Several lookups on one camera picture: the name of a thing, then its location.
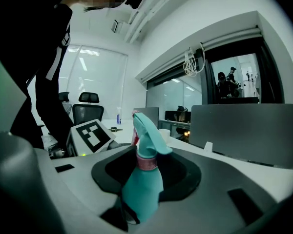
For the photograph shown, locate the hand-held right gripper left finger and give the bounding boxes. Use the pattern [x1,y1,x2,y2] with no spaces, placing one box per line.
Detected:
[34,144,137,233]

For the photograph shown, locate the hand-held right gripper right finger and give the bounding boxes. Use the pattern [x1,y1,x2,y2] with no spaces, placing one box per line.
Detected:
[136,146,280,234]

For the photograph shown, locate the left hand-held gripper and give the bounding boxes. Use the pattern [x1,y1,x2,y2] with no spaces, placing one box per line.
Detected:
[65,118,122,157]

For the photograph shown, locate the person's left forearm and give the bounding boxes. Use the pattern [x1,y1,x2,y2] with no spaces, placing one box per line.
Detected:
[35,91,75,156]

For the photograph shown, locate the black office chair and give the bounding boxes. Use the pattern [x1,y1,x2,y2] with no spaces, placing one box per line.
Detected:
[72,91,105,126]
[58,91,71,110]

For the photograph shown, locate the long grey desk divider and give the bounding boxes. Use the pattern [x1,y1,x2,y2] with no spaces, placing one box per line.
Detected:
[188,103,293,170]

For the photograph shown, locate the black desk screen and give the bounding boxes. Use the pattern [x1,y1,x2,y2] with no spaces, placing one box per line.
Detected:
[165,110,192,122]

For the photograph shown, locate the white ceiling device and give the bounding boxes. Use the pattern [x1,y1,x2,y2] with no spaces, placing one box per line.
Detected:
[110,19,124,34]

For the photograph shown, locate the person's black clothing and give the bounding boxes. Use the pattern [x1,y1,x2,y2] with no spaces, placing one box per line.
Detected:
[0,0,74,153]

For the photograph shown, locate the white blind cords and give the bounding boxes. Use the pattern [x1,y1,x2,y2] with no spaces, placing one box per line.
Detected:
[183,42,206,78]

